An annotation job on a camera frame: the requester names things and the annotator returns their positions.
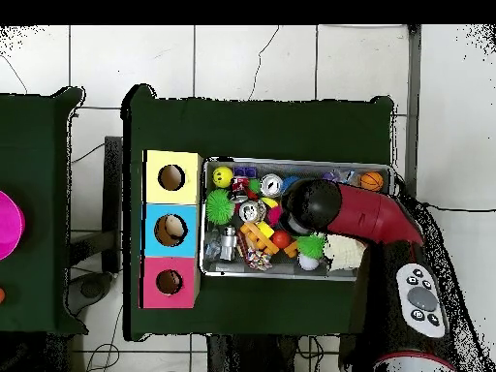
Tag cream waffle cloth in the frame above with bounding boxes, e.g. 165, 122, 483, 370
323, 234, 367, 273

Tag pink round disc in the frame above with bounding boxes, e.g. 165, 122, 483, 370
0, 190, 27, 262

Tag clear shallow mesh bin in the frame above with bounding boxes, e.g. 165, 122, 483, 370
201, 158, 396, 284

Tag wooden box with three holes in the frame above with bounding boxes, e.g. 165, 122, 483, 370
139, 149, 202, 310

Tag green fuzzy toy with eyes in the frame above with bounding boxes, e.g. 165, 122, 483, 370
204, 189, 234, 227

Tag silver drink can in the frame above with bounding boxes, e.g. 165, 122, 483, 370
260, 173, 284, 199

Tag orange toy building block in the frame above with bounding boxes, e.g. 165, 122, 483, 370
239, 223, 299, 261

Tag yellow smiley ball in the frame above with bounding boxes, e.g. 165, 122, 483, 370
211, 166, 234, 189

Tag blue spiky ball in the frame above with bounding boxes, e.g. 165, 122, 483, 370
281, 175, 300, 195

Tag small red ball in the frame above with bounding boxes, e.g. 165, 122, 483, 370
270, 230, 292, 250

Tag green spiky ball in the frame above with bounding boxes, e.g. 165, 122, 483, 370
297, 234, 327, 260

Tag dark green table cloth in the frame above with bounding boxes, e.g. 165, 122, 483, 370
121, 83, 396, 342

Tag small white baseball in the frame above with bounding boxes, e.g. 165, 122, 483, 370
298, 255, 321, 272

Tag small orange basketball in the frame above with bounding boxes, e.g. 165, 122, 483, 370
359, 170, 385, 194

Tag black stand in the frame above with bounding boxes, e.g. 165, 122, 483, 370
103, 136, 124, 274

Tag grey vertical pole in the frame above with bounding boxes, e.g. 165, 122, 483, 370
398, 24, 423, 206

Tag dark green side table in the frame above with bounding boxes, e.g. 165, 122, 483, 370
0, 86, 86, 336

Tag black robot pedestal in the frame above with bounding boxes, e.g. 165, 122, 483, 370
207, 332, 342, 372

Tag black cable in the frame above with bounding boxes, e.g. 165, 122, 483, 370
421, 202, 496, 214

